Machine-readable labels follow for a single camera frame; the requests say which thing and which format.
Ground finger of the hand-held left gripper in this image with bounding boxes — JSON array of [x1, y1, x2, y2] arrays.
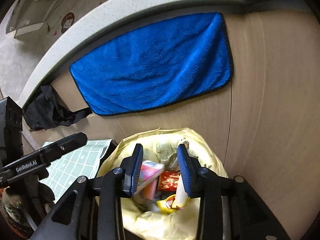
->
[[37, 132, 88, 165]]

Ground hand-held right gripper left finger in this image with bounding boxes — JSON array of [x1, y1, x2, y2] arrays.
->
[[30, 144, 144, 240]]

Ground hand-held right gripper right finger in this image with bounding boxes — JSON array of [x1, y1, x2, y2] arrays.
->
[[177, 144, 292, 240]]

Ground pink packet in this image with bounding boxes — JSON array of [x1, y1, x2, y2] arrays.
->
[[139, 160, 165, 200]]

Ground red paper cup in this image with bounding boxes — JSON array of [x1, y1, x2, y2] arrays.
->
[[159, 171, 180, 193]]

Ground yellow plastic bin bag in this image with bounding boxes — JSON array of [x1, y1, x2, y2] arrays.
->
[[96, 127, 229, 240]]

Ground green checked tablecloth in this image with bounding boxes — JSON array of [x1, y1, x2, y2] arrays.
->
[[40, 139, 114, 198]]

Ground black cloth bag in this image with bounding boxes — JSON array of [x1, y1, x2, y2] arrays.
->
[[22, 85, 92, 132]]

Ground blue towel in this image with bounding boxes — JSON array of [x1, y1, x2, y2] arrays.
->
[[69, 12, 234, 117]]

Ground grey range hood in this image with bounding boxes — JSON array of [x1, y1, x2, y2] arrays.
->
[[5, 0, 83, 38]]

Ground white stone countertop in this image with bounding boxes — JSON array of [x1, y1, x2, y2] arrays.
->
[[17, 0, 310, 108]]

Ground cartoon wall sticker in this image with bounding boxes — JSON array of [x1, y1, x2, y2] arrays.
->
[[45, 0, 140, 35]]

